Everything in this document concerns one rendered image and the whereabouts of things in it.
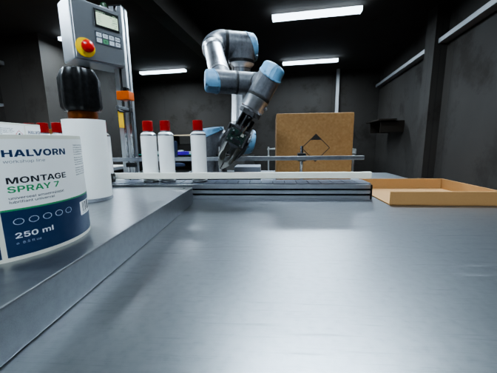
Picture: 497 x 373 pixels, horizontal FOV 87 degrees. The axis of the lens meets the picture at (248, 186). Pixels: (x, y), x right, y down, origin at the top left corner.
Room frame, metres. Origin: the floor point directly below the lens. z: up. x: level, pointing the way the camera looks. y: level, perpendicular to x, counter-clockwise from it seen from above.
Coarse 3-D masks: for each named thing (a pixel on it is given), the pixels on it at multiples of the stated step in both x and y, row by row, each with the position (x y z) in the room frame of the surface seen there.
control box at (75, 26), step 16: (64, 0) 0.92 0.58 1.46; (80, 0) 0.93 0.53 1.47; (64, 16) 0.93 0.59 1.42; (80, 16) 0.93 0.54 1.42; (64, 32) 0.94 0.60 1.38; (80, 32) 0.93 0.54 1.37; (112, 32) 1.01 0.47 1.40; (64, 48) 0.96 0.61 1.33; (80, 48) 0.92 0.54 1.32; (96, 48) 0.96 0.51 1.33; (112, 48) 1.00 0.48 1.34; (80, 64) 0.98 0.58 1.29; (96, 64) 0.98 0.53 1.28; (112, 64) 1.01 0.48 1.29
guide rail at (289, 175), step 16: (128, 176) 0.87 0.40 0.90; (144, 176) 0.86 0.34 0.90; (160, 176) 0.86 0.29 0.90; (176, 176) 0.86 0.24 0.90; (192, 176) 0.85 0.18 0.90; (208, 176) 0.85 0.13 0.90; (224, 176) 0.85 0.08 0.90; (240, 176) 0.84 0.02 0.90; (256, 176) 0.84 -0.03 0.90; (272, 176) 0.84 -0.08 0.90; (288, 176) 0.83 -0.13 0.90; (304, 176) 0.83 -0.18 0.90; (320, 176) 0.83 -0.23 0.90; (336, 176) 0.82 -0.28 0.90; (352, 176) 0.82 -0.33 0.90; (368, 176) 0.82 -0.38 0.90
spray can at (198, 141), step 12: (192, 132) 0.88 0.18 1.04; (204, 132) 0.89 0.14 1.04; (192, 144) 0.88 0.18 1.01; (204, 144) 0.88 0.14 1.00; (192, 156) 0.88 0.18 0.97; (204, 156) 0.88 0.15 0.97; (192, 168) 0.88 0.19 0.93; (204, 168) 0.88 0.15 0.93; (192, 180) 0.89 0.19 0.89; (204, 180) 0.88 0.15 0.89
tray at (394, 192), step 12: (372, 180) 0.98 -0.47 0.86; (384, 180) 0.97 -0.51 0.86; (396, 180) 0.97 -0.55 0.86; (408, 180) 0.97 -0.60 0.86; (420, 180) 0.97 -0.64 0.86; (432, 180) 0.96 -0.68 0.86; (444, 180) 0.94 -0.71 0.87; (372, 192) 0.89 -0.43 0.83; (384, 192) 0.89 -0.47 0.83; (396, 192) 0.72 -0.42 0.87; (408, 192) 0.72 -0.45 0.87; (420, 192) 0.72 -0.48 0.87; (432, 192) 0.72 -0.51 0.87; (444, 192) 0.72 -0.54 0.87; (456, 192) 0.71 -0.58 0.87; (468, 192) 0.71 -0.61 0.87; (480, 192) 0.71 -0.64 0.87; (492, 192) 0.71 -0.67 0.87; (396, 204) 0.72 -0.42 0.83; (408, 204) 0.72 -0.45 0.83; (420, 204) 0.72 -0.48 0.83; (432, 204) 0.72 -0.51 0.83; (444, 204) 0.71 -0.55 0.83; (456, 204) 0.71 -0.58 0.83; (468, 204) 0.71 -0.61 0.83; (480, 204) 0.71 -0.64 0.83; (492, 204) 0.71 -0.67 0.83
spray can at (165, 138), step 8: (160, 128) 0.89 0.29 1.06; (168, 128) 0.89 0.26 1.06; (160, 136) 0.88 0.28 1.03; (168, 136) 0.88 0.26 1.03; (160, 144) 0.88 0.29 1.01; (168, 144) 0.88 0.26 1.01; (160, 152) 0.88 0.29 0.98; (168, 152) 0.88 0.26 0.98; (160, 160) 0.88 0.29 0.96; (168, 160) 0.88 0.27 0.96; (160, 168) 0.88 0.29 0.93; (168, 168) 0.88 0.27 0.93
